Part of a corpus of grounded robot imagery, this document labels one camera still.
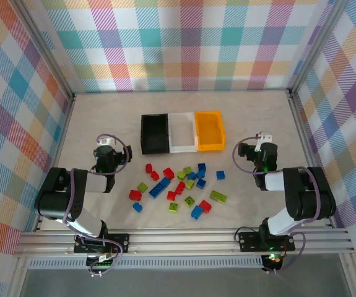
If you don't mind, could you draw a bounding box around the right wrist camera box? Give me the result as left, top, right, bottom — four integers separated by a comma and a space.
256, 131, 274, 153

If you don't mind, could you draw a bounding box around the grey slotted cable duct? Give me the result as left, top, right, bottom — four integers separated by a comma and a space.
27, 258, 265, 270

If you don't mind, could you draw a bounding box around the circuit board with green light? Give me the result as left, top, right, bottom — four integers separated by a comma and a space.
261, 252, 285, 275

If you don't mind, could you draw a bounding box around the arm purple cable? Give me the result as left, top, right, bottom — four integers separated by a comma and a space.
62, 133, 134, 278
232, 136, 324, 275

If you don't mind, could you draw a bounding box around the long green lego brick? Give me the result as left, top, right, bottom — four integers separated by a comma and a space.
210, 190, 228, 204

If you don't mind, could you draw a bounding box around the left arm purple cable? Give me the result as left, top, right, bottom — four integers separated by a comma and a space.
62, 133, 134, 278

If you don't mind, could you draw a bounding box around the aluminium frame leg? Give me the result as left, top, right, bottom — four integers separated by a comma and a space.
338, 254, 356, 297
7, 256, 30, 297

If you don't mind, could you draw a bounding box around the green terminal circuit board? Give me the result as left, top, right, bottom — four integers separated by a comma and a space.
86, 253, 116, 278

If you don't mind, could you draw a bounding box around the orange plastic bin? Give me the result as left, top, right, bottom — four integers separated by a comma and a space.
194, 110, 227, 152

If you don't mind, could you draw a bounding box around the aluminium frame post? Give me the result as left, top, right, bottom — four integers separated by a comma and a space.
15, 0, 75, 100
287, 0, 350, 93

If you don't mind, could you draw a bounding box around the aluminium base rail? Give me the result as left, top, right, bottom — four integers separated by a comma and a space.
12, 227, 356, 258

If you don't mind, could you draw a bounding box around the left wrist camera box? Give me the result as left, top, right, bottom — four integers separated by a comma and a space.
98, 137, 116, 149

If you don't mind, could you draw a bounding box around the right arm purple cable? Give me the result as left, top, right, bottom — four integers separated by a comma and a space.
232, 136, 324, 275

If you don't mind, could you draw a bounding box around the aluminium side rail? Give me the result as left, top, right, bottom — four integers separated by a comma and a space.
33, 94, 76, 233
287, 89, 336, 228

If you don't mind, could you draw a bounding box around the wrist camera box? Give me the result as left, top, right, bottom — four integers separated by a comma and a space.
256, 131, 274, 153
98, 137, 116, 149

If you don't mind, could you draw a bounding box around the black plastic bin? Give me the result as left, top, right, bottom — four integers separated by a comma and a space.
140, 113, 173, 155

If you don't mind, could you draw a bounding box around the white plastic bin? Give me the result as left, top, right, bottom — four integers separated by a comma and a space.
168, 111, 199, 154

